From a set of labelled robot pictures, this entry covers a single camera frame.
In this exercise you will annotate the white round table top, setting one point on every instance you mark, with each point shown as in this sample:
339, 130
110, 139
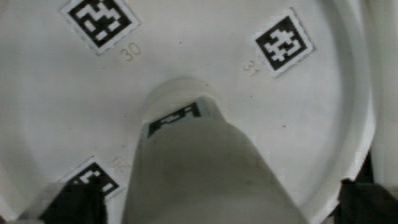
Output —
110, 61

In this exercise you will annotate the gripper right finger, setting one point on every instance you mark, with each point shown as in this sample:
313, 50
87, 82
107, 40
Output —
368, 204

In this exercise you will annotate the white cylindrical table leg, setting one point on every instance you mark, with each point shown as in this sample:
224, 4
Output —
201, 179

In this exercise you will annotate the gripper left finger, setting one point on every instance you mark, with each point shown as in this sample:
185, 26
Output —
73, 207

